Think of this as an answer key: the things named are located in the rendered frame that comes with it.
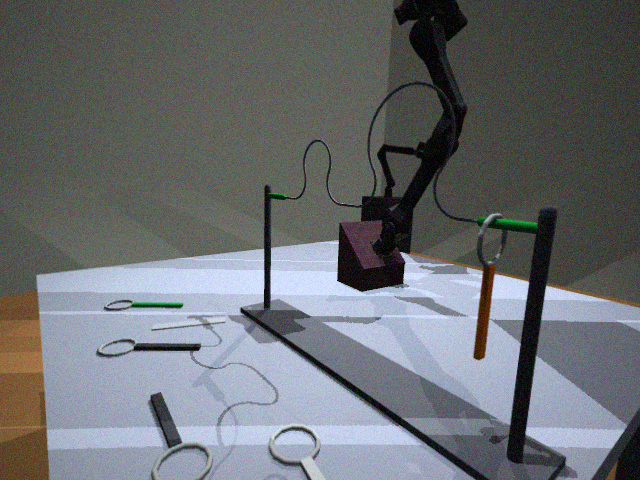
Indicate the orange handle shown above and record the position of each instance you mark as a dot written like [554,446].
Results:
[487,285]

